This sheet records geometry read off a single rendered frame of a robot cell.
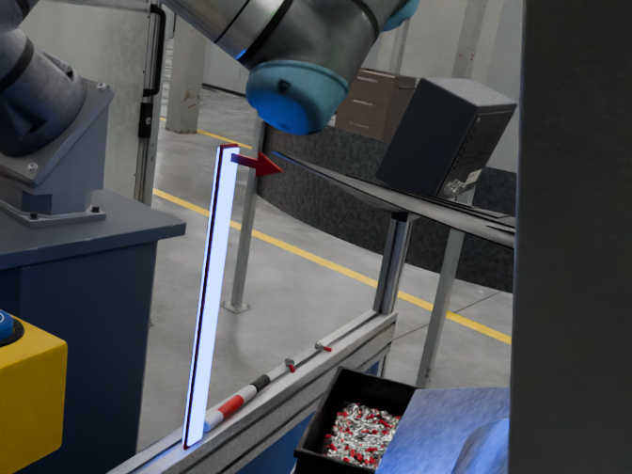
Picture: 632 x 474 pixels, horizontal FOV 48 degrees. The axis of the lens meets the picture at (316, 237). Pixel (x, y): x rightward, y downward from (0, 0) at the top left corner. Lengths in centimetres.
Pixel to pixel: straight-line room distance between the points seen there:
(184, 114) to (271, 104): 679
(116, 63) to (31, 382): 215
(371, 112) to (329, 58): 686
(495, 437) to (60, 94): 75
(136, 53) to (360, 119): 502
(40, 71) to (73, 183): 15
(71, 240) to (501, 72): 640
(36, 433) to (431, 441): 31
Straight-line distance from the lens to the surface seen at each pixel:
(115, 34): 260
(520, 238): 18
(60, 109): 99
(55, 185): 100
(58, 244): 94
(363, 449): 88
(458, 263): 247
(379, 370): 126
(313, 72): 57
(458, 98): 118
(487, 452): 40
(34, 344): 53
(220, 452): 86
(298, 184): 282
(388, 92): 733
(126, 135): 271
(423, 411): 65
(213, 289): 72
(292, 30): 57
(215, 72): 1166
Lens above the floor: 132
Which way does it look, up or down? 17 degrees down
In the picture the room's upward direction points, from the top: 10 degrees clockwise
